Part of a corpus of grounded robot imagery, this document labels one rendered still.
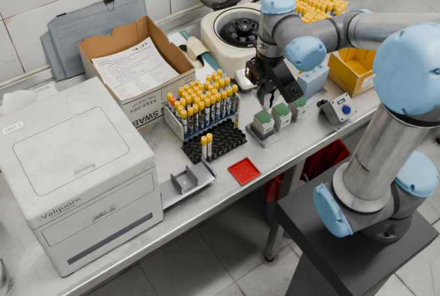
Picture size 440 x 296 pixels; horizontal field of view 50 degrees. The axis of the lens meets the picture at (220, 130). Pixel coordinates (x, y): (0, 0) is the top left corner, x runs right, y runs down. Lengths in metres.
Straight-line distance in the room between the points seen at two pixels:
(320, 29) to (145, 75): 0.63
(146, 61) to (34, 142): 0.57
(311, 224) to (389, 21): 0.51
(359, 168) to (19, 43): 1.03
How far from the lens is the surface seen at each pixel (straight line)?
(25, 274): 1.26
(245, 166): 1.33
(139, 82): 1.46
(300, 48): 0.99
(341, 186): 0.96
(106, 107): 1.08
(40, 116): 1.10
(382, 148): 0.82
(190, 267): 2.13
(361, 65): 1.67
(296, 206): 1.20
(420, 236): 1.27
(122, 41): 1.56
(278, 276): 2.14
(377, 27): 0.98
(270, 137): 1.39
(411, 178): 1.05
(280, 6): 1.05
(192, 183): 1.25
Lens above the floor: 1.98
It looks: 52 degrees down
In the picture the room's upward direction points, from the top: 3 degrees clockwise
